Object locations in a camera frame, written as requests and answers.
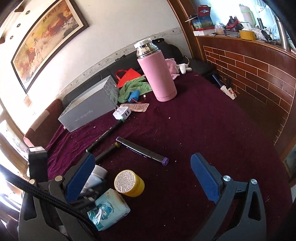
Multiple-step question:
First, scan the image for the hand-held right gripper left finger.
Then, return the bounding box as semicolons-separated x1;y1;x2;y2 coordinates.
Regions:
18;153;96;241

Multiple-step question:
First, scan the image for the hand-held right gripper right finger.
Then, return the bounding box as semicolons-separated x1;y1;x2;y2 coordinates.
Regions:
190;152;266;241

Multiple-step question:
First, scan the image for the round white bottle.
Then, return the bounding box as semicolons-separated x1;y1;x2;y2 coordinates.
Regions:
80;165;108;194

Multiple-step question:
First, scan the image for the short marker yellow cap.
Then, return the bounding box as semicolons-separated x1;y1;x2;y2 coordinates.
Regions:
95;142;120;163

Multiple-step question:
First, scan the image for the tissue pack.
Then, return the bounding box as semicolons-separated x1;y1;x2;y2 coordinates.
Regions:
87;188;130;231

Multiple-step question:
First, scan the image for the maroon cushion with tape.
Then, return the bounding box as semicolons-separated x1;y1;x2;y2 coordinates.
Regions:
23;99;64;147

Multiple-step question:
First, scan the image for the black marker green cap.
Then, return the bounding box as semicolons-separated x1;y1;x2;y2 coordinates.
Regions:
86;117;125;153

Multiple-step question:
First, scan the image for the maroon blanket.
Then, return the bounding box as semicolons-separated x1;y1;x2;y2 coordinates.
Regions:
46;71;293;241

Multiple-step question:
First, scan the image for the yellow jar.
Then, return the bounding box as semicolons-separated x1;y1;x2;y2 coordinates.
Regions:
114;170;145;197

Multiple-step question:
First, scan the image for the long grey box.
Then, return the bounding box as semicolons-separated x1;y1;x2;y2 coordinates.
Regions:
58;75;120;132

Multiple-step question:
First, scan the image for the white charger plug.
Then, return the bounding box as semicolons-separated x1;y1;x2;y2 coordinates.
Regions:
112;104;132;120

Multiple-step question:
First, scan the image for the white glue gun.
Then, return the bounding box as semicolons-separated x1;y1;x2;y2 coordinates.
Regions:
220;85;237;100

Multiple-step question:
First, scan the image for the blue battery pack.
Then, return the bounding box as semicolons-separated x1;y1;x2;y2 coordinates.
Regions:
128;91;147;102

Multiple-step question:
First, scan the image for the green towel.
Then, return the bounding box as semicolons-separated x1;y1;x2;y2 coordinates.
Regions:
118;77;153;103

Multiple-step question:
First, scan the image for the pink thermos bottle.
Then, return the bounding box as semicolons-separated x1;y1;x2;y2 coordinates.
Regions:
134;39;178;102

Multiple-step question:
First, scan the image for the white plush toy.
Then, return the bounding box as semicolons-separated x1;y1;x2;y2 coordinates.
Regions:
177;63;193;75

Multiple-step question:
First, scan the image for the pink plush toy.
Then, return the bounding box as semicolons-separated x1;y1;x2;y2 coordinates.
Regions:
165;58;181;79

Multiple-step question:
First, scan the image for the red bag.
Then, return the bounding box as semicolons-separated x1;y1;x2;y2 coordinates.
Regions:
115;68;142;88

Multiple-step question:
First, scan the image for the black padded headboard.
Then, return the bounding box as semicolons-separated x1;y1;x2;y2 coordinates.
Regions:
62;38;215;109

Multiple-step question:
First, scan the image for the yellow box on counter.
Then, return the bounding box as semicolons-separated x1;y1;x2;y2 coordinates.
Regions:
239;30;256;41

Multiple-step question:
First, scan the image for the red black tool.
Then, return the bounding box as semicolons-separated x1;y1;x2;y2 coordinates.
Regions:
225;16;243;30

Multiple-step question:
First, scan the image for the red gift box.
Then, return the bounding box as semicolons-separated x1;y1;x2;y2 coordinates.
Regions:
191;5;215;32

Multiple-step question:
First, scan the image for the metal pole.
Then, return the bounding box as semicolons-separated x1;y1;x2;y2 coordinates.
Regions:
274;20;290;50

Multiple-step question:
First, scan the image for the pale jug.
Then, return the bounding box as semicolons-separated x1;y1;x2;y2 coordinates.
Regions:
239;5;255;24

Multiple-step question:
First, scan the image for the black braided cable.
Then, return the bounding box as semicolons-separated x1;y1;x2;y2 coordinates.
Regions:
0;163;102;241

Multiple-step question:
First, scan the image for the framed wall painting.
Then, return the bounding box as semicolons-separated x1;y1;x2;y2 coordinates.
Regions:
11;0;90;94

